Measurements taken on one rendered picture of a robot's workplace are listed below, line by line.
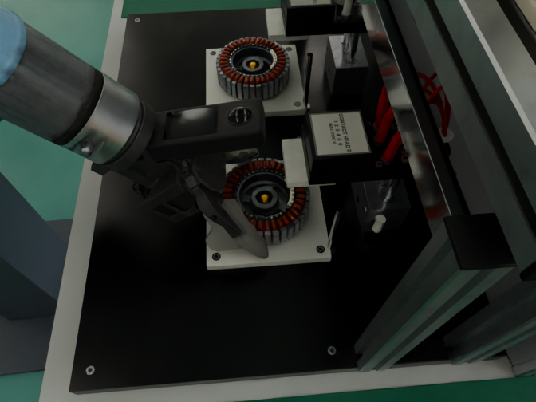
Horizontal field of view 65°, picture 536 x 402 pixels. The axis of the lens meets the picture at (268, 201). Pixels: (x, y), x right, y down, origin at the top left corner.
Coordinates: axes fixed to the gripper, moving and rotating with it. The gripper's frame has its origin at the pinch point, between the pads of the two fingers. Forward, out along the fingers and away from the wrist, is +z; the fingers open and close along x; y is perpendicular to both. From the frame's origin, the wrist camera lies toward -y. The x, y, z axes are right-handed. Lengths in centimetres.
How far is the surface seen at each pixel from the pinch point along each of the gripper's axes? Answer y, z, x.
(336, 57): -11.0, 5.5, -22.7
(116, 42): 22.2, -11.2, -39.0
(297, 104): -3.6, 4.9, -17.8
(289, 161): -6.9, -5.1, 0.3
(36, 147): 113, 12, -80
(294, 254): -1.1, 2.9, 6.8
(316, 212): -3.8, 5.0, 1.2
